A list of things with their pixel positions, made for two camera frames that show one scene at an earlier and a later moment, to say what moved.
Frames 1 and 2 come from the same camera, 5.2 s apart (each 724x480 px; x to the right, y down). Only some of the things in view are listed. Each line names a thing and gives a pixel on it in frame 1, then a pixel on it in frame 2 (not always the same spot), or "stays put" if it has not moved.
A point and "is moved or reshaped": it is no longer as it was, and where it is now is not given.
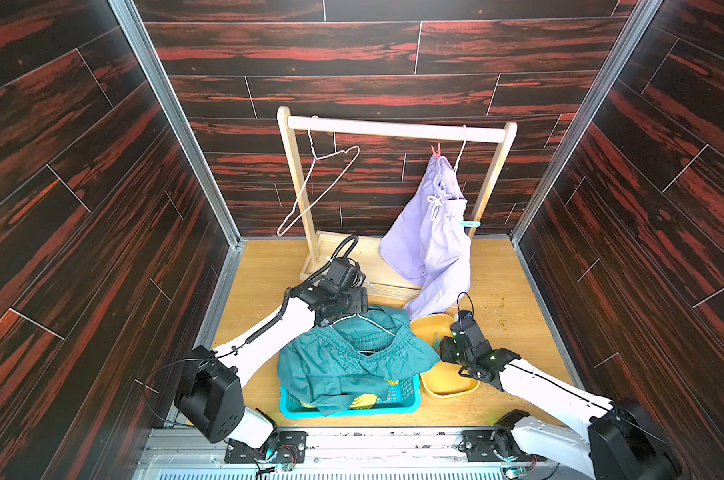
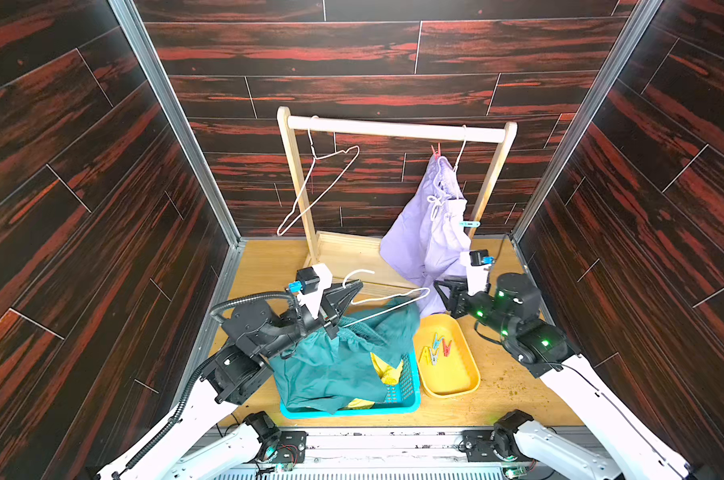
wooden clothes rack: (361, 254) stays put
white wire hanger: (374, 325) → (363, 301)
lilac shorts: (428, 242) stays put
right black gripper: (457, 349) → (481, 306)
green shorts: (355, 354) is moved or reshaped
